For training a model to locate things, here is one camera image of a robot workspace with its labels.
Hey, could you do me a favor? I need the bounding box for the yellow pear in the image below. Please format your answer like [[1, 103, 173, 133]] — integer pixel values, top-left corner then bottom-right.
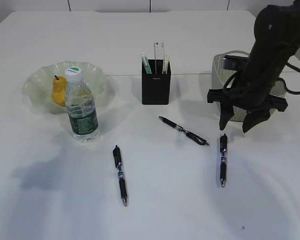
[[52, 75, 67, 107]]

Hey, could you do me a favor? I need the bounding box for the black gel pen centre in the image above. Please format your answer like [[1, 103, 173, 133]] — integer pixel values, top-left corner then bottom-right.
[[159, 116, 209, 146]]

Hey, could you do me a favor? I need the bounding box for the black blue gel pen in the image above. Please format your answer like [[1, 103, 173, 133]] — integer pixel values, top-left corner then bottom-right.
[[220, 134, 228, 188]]

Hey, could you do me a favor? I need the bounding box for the green wavy glass plate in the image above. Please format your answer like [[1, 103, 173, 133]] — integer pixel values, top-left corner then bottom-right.
[[22, 61, 116, 115]]

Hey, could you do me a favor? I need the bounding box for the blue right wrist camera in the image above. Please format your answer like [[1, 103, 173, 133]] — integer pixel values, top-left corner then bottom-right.
[[222, 55, 248, 72]]

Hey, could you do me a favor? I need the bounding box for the mint green utility knife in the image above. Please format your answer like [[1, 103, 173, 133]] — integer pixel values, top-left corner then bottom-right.
[[141, 52, 152, 74]]

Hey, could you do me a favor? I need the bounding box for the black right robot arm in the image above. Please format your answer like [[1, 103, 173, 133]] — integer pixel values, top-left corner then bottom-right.
[[207, 0, 300, 132]]

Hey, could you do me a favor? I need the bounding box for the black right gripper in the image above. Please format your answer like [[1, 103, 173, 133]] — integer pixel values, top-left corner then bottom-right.
[[207, 79, 288, 133]]

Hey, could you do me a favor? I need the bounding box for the green perforated plastic basket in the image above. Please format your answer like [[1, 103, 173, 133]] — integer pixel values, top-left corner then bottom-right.
[[212, 50, 287, 122]]

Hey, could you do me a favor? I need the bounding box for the black square pen holder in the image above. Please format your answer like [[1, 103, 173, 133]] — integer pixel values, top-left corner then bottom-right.
[[141, 59, 171, 105]]

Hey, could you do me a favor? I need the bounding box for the clear water bottle green label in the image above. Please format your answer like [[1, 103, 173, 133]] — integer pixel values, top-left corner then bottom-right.
[[65, 67, 98, 143]]

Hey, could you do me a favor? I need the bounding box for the clear plastic ruler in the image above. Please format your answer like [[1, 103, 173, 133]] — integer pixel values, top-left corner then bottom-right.
[[154, 41, 165, 74]]

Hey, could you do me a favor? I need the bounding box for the yellow-green pen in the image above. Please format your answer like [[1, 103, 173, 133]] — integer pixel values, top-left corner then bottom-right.
[[162, 53, 170, 74]]

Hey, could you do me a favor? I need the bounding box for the black gel pen left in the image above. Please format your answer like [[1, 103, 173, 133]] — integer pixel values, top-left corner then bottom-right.
[[113, 145, 128, 207]]

